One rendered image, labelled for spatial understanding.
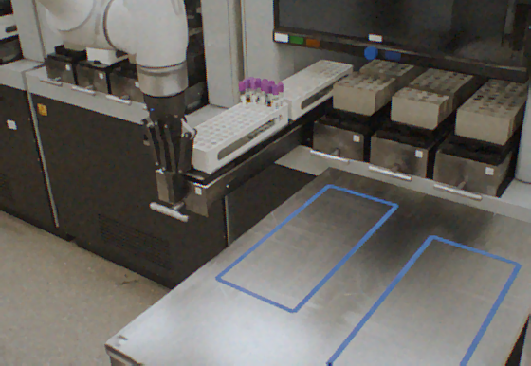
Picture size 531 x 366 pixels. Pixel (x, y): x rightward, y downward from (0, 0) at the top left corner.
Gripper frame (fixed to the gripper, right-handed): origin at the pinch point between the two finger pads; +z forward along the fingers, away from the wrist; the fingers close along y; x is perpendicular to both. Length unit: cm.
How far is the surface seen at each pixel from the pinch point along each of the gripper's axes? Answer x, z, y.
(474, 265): -3, -2, -59
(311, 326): 22, -2, -46
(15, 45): -47, 1, 120
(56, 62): -39, 0, 87
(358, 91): -47, -8, -16
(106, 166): -40, 33, 70
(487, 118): -47, -8, -47
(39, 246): -37, 80, 117
